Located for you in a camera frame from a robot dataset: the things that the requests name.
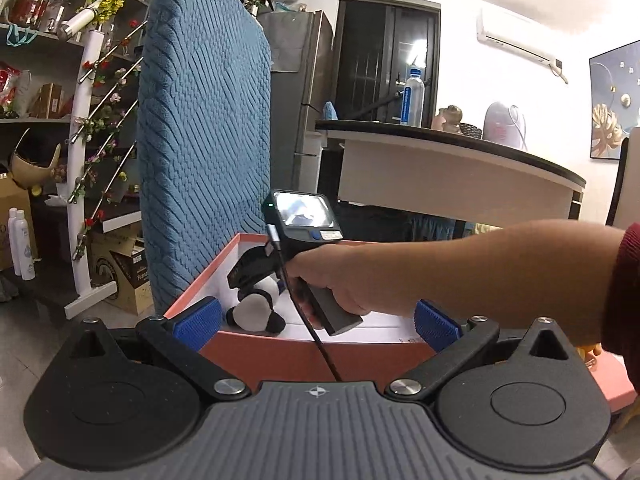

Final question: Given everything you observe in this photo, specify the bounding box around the person's right hand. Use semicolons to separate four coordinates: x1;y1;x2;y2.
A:
285;243;433;318

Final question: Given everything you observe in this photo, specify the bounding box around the white humidifier appliance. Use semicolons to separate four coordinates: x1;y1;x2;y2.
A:
483;102;527;151

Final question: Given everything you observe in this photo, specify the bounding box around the white table with black top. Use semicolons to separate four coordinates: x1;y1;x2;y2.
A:
316;120;586;228

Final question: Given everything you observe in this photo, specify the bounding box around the orange plush toy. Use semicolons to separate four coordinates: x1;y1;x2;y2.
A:
576;344;603;370

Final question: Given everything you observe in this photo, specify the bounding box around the dark wooden shelf unit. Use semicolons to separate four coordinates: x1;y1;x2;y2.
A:
1;0;150;318

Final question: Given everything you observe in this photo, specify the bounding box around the grey refrigerator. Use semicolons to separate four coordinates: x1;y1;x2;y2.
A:
258;11;333;192

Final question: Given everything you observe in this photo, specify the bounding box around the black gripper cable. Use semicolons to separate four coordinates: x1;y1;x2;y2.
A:
269;226;344;384

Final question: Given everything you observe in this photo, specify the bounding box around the clear water bottle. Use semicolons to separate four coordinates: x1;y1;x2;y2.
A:
400;66;425;128

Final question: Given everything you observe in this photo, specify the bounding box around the white spray bottle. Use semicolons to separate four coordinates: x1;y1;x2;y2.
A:
8;207;36;281

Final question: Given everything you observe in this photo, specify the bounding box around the person's right forearm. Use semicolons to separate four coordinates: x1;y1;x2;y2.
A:
409;219;629;348

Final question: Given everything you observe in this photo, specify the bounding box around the white flower-decorated ladder shelf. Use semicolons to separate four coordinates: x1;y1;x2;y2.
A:
56;0;142;320

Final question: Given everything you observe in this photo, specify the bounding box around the panda plush toy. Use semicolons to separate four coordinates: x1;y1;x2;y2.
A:
226;276;286;336

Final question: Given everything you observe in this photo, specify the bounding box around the white air conditioner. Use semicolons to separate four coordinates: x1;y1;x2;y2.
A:
476;18;568;84

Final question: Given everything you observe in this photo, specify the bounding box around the black window door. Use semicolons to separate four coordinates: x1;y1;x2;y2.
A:
331;0;442;127

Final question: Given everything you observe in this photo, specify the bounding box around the brown cardboard box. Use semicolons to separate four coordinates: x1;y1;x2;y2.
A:
90;222;153;314

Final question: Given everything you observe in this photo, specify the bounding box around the pink cardboard box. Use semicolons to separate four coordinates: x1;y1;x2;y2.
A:
165;233;636;413

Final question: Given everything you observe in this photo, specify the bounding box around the blue wall painting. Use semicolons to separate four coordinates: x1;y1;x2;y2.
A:
589;41;640;160

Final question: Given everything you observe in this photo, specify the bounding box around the brown figurine on table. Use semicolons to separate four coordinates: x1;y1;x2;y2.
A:
431;105;463;134

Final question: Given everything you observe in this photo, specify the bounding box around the blue fabric chair back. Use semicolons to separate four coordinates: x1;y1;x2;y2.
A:
137;0;271;314

